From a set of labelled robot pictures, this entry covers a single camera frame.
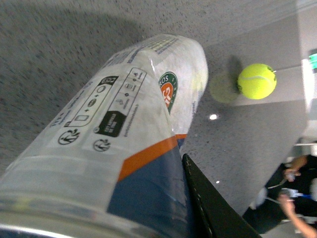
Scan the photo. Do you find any person in black clothing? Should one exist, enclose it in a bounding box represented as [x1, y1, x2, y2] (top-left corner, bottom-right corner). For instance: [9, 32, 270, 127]
[278, 155, 317, 238]

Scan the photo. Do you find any near-left yellow tennis ball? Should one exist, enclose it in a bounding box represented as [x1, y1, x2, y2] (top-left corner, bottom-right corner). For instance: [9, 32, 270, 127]
[237, 63, 277, 100]

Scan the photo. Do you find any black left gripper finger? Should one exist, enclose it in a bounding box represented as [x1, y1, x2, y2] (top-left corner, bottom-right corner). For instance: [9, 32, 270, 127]
[182, 154, 260, 238]

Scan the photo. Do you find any clear Wilson tennis ball can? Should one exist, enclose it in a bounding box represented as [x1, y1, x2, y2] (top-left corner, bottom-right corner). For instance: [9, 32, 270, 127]
[0, 34, 208, 238]

